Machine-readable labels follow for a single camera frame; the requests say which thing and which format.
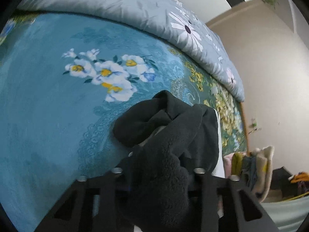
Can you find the green plant decoration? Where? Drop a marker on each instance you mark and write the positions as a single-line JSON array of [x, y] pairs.
[[254, 127]]

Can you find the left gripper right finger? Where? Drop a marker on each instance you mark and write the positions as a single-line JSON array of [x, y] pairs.
[[227, 205]]

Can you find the black and white fleece jacket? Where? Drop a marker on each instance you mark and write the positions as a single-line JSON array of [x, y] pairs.
[[168, 139]]

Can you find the light blue floral quilt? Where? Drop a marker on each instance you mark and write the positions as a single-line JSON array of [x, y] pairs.
[[167, 19]]

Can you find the teal floral bed blanket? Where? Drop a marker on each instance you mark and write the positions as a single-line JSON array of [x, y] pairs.
[[65, 78]]

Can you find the pile of clothes on chair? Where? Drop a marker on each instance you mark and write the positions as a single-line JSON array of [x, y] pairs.
[[266, 183]]

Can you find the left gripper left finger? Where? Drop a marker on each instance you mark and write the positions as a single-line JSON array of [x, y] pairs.
[[89, 204]]

